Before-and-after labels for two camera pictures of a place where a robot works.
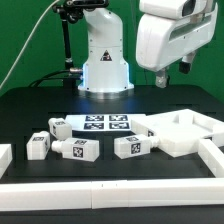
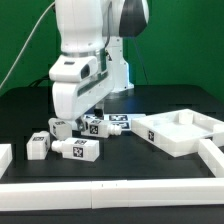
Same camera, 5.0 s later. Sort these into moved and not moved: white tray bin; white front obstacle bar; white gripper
Moved: white gripper
Not moved: white front obstacle bar; white tray bin
